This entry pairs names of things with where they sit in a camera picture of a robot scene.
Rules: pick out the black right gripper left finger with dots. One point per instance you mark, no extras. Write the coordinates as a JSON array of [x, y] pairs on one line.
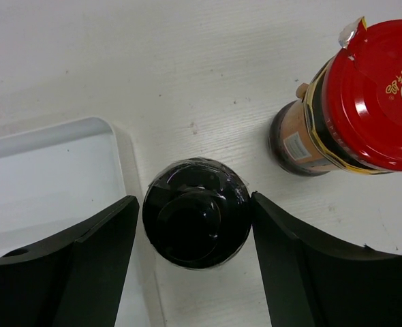
[[74, 277]]

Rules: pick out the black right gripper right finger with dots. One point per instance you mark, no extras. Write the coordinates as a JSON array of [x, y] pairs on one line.
[[312, 278]]

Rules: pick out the white powder black cap bottle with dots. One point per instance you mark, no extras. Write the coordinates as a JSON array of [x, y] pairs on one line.
[[196, 213]]

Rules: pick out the red lid sauce jar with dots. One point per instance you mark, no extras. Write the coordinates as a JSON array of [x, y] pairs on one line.
[[349, 117]]

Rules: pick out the white plastic organizer tray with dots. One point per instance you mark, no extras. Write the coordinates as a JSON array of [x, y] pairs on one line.
[[55, 177]]

